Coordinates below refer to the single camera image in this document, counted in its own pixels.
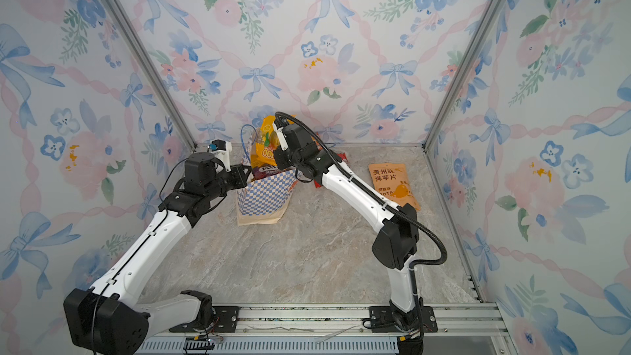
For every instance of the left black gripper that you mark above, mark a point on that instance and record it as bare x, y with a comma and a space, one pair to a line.
238, 171

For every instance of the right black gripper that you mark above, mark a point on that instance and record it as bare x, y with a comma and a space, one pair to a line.
282, 161

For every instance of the purple Fox's candy packet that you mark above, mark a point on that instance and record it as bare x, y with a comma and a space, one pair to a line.
264, 171

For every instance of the yellow mango candy bag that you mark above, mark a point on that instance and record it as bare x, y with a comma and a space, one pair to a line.
265, 143

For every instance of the blue checkered paper bag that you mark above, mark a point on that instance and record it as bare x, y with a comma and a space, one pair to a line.
265, 201

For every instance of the tan potato chips pouch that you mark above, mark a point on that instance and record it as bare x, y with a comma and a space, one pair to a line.
392, 181

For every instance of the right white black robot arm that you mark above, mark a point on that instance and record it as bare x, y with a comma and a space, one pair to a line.
396, 239

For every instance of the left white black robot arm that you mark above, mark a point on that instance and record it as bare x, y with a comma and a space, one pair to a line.
108, 318

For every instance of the red fruit candy bag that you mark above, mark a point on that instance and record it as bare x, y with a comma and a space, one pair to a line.
342, 159

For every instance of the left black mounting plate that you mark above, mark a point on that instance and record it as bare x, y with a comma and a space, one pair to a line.
219, 319

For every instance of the black mounting plate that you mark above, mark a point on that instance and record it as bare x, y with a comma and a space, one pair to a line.
388, 319
219, 319

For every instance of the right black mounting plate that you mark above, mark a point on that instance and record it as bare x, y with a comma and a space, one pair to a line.
388, 319

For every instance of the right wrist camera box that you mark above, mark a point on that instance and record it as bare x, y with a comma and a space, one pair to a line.
283, 145

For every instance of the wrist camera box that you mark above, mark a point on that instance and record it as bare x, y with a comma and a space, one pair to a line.
221, 150
283, 145

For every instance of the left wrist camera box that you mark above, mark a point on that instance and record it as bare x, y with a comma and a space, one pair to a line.
221, 150

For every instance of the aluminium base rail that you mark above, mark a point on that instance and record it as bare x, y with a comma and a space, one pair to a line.
352, 328

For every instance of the left aluminium corner post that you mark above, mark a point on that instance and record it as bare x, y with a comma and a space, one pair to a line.
142, 57

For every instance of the aluminium corner post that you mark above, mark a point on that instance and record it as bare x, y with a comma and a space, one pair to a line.
479, 37
142, 57

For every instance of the right aluminium corner post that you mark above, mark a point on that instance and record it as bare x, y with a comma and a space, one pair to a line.
479, 37

